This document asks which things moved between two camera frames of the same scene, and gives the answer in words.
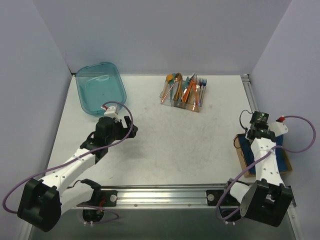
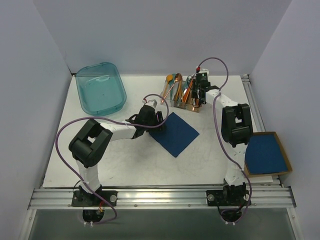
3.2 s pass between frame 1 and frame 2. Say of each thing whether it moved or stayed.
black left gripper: moved
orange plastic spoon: stayed
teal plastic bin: stayed
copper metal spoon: stayed
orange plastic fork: stayed
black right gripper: moved
